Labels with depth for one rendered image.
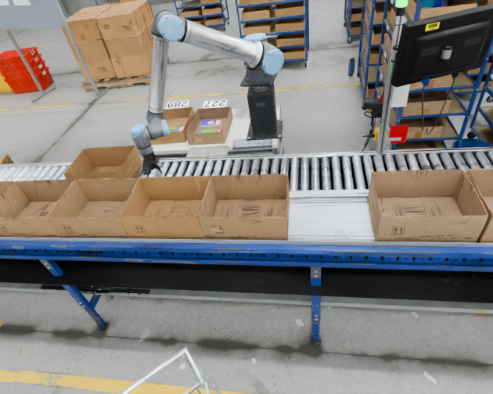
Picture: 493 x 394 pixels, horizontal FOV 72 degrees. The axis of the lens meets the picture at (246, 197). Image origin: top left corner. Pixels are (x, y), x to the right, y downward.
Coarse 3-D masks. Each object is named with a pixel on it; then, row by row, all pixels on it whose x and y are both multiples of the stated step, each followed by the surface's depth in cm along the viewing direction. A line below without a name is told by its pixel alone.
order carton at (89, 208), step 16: (64, 192) 180; (80, 192) 191; (96, 192) 192; (112, 192) 191; (128, 192) 189; (64, 208) 179; (80, 208) 191; (96, 208) 192; (112, 208) 191; (64, 224) 169; (80, 224) 167; (96, 224) 165; (112, 224) 164
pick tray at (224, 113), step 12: (204, 108) 274; (216, 108) 273; (228, 108) 271; (192, 120) 262; (228, 120) 258; (192, 132) 261; (216, 132) 243; (228, 132) 259; (192, 144) 253; (204, 144) 252
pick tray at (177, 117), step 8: (168, 112) 284; (176, 112) 284; (184, 112) 283; (192, 112) 277; (168, 120) 287; (176, 120) 284; (184, 120) 282; (184, 128) 256; (168, 136) 255; (176, 136) 255; (184, 136) 255; (152, 144) 262; (160, 144) 261
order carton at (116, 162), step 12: (84, 156) 238; (96, 156) 242; (108, 156) 241; (120, 156) 240; (132, 156) 228; (72, 168) 226; (84, 168) 238; (96, 168) 247; (108, 168) 244; (120, 168) 244; (132, 168) 228
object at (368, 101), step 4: (364, 100) 200; (368, 100) 199; (372, 100) 199; (376, 100) 198; (364, 104) 199; (368, 104) 198; (372, 104) 198; (376, 104) 198; (380, 104) 197; (364, 108) 201; (368, 108) 200; (372, 108) 200; (376, 108) 199; (380, 108) 199; (372, 112) 203; (376, 112) 202
